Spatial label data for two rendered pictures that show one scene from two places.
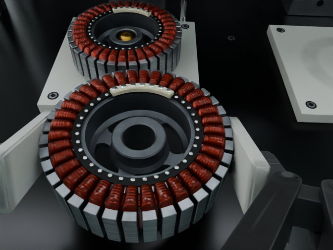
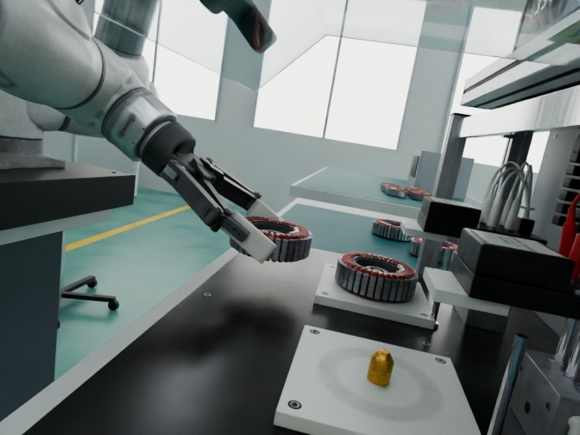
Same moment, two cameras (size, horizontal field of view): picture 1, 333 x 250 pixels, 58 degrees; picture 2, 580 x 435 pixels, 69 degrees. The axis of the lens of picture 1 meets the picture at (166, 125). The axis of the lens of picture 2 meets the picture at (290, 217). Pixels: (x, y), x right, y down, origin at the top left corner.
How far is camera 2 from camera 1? 0.58 m
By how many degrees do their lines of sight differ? 88
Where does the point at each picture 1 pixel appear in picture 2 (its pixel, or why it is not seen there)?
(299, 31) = (441, 371)
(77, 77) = not seen: hidden behind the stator
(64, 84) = not seen: hidden behind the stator
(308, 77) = (352, 344)
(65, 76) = not seen: hidden behind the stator
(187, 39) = (401, 310)
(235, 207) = (242, 294)
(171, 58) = (353, 277)
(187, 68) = (361, 301)
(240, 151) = (248, 225)
